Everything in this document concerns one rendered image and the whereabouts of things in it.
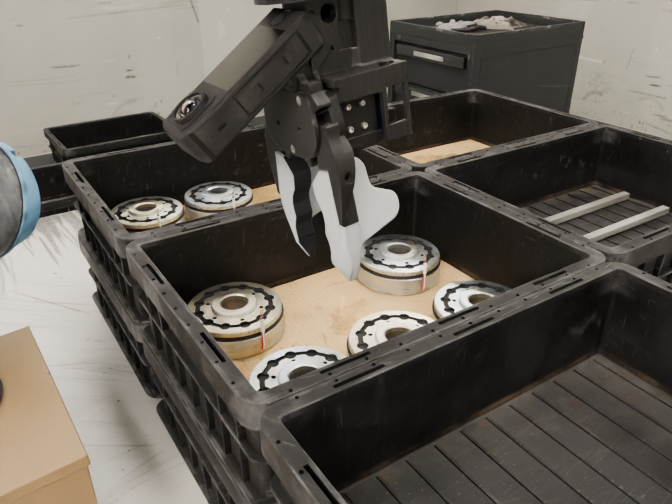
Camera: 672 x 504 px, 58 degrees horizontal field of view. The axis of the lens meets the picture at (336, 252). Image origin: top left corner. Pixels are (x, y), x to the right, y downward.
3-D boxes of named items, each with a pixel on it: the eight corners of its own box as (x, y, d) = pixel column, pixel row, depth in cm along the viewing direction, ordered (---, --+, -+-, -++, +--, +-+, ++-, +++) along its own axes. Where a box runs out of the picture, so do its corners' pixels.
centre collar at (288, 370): (299, 407, 52) (299, 401, 51) (267, 377, 55) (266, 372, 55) (344, 383, 54) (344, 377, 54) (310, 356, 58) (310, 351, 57)
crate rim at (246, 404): (250, 439, 42) (248, 412, 41) (124, 263, 64) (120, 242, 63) (609, 278, 62) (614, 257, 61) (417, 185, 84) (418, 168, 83)
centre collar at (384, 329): (395, 361, 57) (395, 355, 57) (364, 335, 61) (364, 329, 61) (435, 343, 60) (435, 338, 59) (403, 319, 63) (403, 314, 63)
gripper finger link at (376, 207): (422, 262, 46) (395, 142, 44) (359, 292, 44) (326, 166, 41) (398, 257, 49) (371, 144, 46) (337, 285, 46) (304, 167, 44)
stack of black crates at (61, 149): (90, 274, 214) (63, 150, 193) (68, 242, 236) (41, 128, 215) (196, 244, 234) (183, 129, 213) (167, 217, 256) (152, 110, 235)
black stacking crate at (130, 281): (138, 336, 69) (122, 246, 64) (77, 237, 91) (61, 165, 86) (411, 247, 88) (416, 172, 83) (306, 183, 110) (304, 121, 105)
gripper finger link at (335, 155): (371, 222, 42) (339, 93, 39) (353, 230, 41) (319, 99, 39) (336, 218, 46) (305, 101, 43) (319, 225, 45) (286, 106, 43)
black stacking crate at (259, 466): (260, 529, 47) (250, 417, 42) (140, 337, 69) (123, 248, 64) (588, 354, 66) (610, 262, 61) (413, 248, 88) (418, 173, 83)
